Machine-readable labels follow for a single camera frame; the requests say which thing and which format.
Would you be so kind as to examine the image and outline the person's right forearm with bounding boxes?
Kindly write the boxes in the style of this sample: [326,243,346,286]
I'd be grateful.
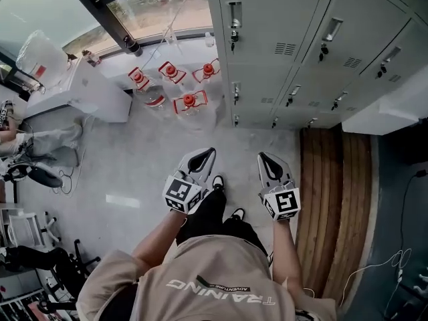
[271,218,306,290]

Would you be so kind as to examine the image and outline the grey metal locker cabinet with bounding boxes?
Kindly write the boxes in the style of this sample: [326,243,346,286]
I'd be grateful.
[203,0,428,130]

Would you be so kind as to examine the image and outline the clear dispenser water jug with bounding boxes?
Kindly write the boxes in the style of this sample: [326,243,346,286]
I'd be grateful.
[15,29,73,90]

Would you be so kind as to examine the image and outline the black office chair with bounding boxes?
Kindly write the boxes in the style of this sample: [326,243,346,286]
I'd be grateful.
[0,239,101,314]

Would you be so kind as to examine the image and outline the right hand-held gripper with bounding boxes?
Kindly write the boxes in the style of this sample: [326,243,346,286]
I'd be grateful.
[257,151,302,222]

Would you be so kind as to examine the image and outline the person's black trousers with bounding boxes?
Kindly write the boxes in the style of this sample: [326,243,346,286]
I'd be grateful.
[176,189,270,267]

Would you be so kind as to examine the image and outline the white water dispenser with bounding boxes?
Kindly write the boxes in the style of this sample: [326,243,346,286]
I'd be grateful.
[25,57,134,124]

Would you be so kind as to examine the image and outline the white office chair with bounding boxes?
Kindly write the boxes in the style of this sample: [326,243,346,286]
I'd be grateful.
[8,211,63,247]

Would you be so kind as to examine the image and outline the dark bottle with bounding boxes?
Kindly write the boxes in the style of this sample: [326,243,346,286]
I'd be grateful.
[122,35,144,58]

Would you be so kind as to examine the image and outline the brown wooden plank platform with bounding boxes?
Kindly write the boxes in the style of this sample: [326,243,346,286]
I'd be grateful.
[294,122,374,306]

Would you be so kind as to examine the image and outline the black cable with plug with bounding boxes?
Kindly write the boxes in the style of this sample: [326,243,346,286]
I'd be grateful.
[384,169,428,314]

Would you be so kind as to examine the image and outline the person's beige printed t-shirt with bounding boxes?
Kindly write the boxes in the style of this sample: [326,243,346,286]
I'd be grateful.
[76,234,337,321]

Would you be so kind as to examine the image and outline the white floor cable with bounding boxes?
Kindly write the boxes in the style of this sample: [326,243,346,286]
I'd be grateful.
[337,247,414,309]

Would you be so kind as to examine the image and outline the person's left forearm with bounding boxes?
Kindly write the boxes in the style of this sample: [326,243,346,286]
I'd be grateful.
[131,209,188,267]

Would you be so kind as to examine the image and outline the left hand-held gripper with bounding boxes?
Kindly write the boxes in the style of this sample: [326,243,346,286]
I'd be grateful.
[163,147,217,215]

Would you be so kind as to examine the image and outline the red-capped jug with red label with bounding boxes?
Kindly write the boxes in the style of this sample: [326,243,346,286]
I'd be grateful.
[128,66,167,109]

